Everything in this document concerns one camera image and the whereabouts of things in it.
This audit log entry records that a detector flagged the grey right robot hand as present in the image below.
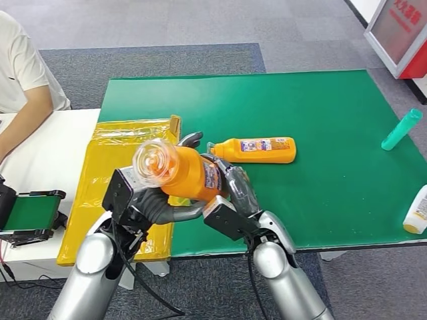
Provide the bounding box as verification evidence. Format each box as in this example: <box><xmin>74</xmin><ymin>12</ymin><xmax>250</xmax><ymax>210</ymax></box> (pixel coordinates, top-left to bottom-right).
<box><xmin>200</xmin><ymin>153</ymin><xmax>261</xmax><ymax>218</ymax></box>

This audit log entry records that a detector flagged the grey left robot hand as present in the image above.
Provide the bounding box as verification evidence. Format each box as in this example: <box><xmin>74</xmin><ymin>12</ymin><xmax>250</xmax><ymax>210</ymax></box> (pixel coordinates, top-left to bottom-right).
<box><xmin>133</xmin><ymin>131</ymin><xmax>208</xmax><ymax>226</ymax></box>

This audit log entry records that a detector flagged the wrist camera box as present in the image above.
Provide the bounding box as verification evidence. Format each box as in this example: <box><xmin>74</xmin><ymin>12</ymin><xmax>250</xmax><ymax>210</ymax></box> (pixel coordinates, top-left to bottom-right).
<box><xmin>203</xmin><ymin>195</ymin><xmax>261</xmax><ymax>241</ymax></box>
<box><xmin>101</xmin><ymin>165</ymin><xmax>147</xmax><ymax>231</ymax></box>

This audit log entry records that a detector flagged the thin red and black cable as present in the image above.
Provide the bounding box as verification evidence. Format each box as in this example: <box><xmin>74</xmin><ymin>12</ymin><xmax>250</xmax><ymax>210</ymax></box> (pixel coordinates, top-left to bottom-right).
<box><xmin>0</xmin><ymin>240</ymin><xmax>17</xmax><ymax>283</ymax></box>

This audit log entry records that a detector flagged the yellow plastic bag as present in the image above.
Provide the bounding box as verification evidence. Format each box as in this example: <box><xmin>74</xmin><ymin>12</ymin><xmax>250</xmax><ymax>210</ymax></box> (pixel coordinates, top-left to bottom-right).
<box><xmin>57</xmin><ymin>115</ymin><xmax>182</xmax><ymax>267</ymax></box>

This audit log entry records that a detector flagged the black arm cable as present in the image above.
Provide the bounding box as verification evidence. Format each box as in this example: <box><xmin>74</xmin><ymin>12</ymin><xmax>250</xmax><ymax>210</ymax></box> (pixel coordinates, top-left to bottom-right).
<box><xmin>246</xmin><ymin>240</ymin><xmax>268</xmax><ymax>320</ymax></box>
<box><xmin>111</xmin><ymin>221</ymin><xmax>186</xmax><ymax>318</ymax></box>

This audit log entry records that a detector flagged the white bottle with yellow cap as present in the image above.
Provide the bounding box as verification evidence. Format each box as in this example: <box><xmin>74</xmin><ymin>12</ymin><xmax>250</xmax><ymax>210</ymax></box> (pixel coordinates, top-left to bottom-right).
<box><xmin>402</xmin><ymin>184</ymin><xmax>427</xmax><ymax>235</ymax></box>

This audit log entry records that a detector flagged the person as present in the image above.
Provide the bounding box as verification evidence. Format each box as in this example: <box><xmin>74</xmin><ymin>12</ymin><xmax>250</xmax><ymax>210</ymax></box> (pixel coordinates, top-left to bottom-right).
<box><xmin>0</xmin><ymin>11</ymin><xmax>72</xmax><ymax>164</ymax></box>

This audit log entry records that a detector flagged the orange detergent bottle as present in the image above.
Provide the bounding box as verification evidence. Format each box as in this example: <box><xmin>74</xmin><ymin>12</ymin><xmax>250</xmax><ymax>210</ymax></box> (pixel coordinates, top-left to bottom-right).
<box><xmin>206</xmin><ymin>137</ymin><xmax>297</xmax><ymax>165</ymax></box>

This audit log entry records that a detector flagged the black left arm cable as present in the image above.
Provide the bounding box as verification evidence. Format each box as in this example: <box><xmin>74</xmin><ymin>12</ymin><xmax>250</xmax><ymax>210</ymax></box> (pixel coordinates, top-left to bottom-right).
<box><xmin>111</xmin><ymin>221</ymin><xmax>186</xmax><ymax>318</ymax></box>

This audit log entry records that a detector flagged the small green conveyor belt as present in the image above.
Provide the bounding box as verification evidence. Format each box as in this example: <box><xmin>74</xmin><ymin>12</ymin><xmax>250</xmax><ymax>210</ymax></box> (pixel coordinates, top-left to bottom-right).
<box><xmin>0</xmin><ymin>174</ymin><xmax>69</xmax><ymax>247</ymax></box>

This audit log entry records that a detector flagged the red and white sign stand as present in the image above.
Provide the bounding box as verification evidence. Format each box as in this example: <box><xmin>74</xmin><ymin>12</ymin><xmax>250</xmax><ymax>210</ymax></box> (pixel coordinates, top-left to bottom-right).
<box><xmin>364</xmin><ymin>0</ymin><xmax>427</xmax><ymax>81</ymax></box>

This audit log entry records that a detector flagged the green table mat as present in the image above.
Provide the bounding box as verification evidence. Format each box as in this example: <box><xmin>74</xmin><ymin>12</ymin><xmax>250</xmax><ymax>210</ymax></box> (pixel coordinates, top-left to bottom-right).
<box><xmin>98</xmin><ymin>69</ymin><xmax>427</xmax><ymax>259</ymax></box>

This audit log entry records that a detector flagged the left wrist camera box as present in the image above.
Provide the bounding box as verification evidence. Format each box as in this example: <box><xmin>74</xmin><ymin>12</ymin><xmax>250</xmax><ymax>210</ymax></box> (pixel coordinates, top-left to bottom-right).
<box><xmin>101</xmin><ymin>165</ymin><xmax>147</xmax><ymax>231</ymax></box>

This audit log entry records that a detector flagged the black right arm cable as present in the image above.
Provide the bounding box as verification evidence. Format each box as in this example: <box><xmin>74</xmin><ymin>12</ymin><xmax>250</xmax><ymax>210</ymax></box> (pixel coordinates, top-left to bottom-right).
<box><xmin>246</xmin><ymin>240</ymin><xmax>268</xmax><ymax>320</ymax></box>

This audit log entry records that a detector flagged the orange bottle with clear cap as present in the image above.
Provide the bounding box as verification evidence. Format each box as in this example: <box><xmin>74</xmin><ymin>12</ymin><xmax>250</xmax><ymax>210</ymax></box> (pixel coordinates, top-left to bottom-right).
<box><xmin>132</xmin><ymin>138</ymin><xmax>231</xmax><ymax>203</ymax></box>

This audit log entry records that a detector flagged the teal plastic bottle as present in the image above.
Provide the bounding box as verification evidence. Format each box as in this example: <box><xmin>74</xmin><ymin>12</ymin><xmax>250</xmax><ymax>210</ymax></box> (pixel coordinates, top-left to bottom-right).
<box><xmin>381</xmin><ymin>108</ymin><xmax>423</xmax><ymax>152</ymax></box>

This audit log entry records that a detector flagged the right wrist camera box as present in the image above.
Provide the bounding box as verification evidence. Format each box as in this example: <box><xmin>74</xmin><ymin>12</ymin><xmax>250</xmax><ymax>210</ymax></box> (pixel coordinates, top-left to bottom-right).
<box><xmin>203</xmin><ymin>195</ymin><xmax>261</xmax><ymax>241</ymax></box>

